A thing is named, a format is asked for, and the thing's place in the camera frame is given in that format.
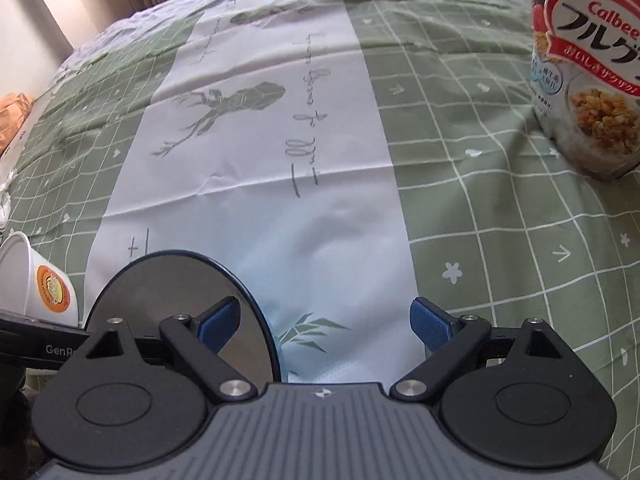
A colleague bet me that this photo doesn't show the orange cloth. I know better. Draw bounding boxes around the orange cloth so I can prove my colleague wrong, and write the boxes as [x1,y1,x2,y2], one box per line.
[0,92,34,161]

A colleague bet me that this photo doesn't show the green checked printed bedsheet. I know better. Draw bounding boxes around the green checked printed bedsheet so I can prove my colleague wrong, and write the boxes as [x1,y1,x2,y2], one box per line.
[0,0,640,480]

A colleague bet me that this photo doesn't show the red cereal bag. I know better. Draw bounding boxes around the red cereal bag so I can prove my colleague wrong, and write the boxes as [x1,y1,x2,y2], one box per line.
[525,0,640,183]

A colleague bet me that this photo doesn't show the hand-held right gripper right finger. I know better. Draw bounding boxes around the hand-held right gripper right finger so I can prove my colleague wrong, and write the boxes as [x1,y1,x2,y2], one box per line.
[389,297,569,404]

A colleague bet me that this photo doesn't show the white cup with orange label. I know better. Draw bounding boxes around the white cup with orange label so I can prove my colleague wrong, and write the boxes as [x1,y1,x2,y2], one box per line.
[0,231,81,326]

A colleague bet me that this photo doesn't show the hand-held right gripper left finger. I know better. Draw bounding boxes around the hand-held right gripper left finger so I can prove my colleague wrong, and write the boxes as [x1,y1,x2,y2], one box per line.
[85,296,258,404]

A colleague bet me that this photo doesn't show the dark round plate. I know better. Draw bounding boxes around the dark round plate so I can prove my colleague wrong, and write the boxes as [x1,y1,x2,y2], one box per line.
[85,250,282,386]

